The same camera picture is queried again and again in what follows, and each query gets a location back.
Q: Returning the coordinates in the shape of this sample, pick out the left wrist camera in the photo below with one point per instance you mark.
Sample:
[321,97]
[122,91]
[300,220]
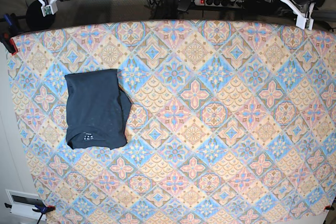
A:
[304,23]

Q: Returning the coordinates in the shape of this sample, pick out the blue clamp bottom left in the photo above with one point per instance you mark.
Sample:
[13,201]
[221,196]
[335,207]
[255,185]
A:
[42,208]

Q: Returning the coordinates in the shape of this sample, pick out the red black clamp left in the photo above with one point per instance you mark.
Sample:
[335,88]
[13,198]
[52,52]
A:
[9,44]

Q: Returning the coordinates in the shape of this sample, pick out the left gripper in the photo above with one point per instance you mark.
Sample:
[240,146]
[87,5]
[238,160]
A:
[280,9]

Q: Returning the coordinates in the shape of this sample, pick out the white power strip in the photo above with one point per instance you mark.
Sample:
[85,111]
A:
[219,3]

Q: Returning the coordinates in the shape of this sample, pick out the red clamp bottom right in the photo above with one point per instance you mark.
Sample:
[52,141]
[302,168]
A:
[329,208]

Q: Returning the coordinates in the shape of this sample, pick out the patterned tablecloth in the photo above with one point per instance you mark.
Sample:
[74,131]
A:
[231,122]

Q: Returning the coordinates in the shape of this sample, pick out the dark blue t-shirt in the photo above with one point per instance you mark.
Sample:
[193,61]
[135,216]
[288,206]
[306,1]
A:
[97,110]

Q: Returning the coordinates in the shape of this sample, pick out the white floor vent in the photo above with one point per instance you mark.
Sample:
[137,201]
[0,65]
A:
[23,204]

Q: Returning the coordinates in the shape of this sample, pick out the black round stool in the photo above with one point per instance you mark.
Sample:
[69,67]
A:
[35,19]

